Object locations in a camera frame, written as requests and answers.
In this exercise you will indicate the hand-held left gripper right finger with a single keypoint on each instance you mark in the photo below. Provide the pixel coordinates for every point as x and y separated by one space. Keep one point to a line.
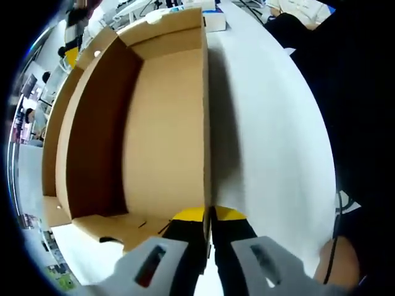
240 271

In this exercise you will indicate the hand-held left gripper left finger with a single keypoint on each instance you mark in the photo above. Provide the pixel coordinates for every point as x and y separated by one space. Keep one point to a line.
126 277

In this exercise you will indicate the brown cardboard shoe box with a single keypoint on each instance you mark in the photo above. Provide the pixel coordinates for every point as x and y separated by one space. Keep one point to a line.
166 123

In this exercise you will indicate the blue soft tissue pack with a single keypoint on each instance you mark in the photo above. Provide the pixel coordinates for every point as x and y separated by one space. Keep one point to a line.
217 23

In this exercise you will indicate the white printed carton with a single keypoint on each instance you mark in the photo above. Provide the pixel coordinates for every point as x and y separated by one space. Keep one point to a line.
207 3

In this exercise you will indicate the potted green plant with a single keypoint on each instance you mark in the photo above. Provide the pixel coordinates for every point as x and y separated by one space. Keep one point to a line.
61 277

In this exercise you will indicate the white grey device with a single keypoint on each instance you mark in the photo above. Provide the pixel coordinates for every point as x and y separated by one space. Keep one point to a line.
348 202

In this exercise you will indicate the person in black shirt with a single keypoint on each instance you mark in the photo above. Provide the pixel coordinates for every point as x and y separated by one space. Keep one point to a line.
355 108

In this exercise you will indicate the small hanging screen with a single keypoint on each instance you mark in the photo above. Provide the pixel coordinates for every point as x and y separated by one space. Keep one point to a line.
29 84

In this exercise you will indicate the yellow panel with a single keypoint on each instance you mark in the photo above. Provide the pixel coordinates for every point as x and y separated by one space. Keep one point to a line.
71 57

